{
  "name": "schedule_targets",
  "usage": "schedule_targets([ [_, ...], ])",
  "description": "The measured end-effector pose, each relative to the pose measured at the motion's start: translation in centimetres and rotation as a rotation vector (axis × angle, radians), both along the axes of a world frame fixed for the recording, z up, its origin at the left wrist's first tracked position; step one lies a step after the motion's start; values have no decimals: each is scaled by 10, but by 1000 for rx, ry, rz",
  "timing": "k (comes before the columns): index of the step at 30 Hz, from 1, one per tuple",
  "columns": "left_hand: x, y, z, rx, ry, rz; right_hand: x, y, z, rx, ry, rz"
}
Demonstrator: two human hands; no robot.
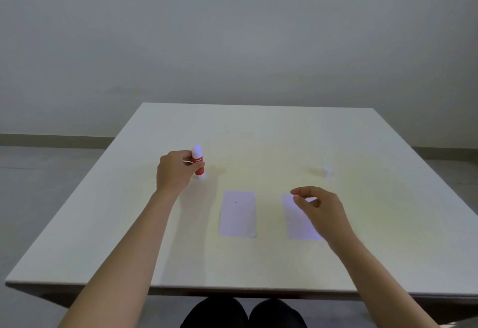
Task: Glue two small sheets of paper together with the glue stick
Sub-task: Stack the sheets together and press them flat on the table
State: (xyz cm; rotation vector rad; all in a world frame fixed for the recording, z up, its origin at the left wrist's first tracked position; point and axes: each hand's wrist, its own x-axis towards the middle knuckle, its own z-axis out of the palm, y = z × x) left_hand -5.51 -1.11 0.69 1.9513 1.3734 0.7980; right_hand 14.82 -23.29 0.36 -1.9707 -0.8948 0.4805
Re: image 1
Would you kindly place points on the person's right hand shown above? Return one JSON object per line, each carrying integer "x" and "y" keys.
{"x": 328, "y": 215}

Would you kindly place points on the person's right leg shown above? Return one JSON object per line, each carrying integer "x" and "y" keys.
{"x": 276, "y": 316}

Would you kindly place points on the person's leg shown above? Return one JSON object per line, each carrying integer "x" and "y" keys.
{"x": 276, "y": 316}
{"x": 216, "y": 314}

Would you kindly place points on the person's right thumb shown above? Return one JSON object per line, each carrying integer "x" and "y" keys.
{"x": 308, "y": 203}

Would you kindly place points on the person's right forearm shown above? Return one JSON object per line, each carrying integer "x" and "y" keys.
{"x": 377, "y": 283}

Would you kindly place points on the white paper sheet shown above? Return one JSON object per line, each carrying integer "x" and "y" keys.
{"x": 238, "y": 214}
{"x": 297, "y": 223}

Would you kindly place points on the white glue stick cap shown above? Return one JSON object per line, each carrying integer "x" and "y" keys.
{"x": 328, "y": 171}

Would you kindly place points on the person's left leg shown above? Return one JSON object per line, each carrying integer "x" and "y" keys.
{"x": 216, "y": 314}

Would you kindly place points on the person's left hand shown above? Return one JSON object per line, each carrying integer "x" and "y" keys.
{"x": 171, "y": 173}

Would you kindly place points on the person's left forearm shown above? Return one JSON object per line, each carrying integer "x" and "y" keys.
{"x": 127, "y": 260}

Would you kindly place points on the person's left thumb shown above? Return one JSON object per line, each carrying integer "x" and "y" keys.
{"x": 196, "y": 168}

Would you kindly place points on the red and white glue stick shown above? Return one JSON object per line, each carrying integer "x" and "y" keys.
{"x": 197, "y": 154}

